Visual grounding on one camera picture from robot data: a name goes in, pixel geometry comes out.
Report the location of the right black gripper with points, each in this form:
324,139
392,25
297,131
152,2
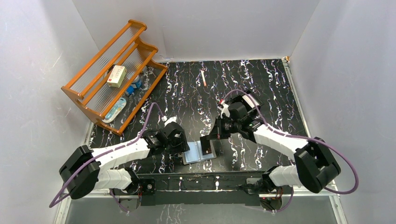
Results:
217,132

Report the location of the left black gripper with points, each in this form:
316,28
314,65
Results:
180,147

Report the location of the silver metal card holder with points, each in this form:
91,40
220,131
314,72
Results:
197,153

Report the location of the black card tray box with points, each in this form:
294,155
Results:
243,105

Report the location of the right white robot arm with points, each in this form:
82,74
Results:
314,167

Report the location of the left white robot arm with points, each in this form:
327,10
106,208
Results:
91,169

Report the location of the white card stack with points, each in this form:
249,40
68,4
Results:
251,101

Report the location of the pink white pen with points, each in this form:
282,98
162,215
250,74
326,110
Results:
203,77

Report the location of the light blue blister pack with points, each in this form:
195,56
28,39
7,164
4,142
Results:
115,110

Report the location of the blue small bottle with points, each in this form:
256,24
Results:
136,84

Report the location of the orange wooden shelf rack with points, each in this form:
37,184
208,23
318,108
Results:
90,92

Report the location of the cream medicine box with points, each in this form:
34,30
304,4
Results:
117,75

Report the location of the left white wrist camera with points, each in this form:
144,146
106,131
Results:
167,120

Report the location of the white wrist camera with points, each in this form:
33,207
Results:
167,120
223,107

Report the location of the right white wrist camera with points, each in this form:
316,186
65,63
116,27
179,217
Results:
223,107

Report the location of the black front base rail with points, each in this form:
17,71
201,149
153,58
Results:
236,187

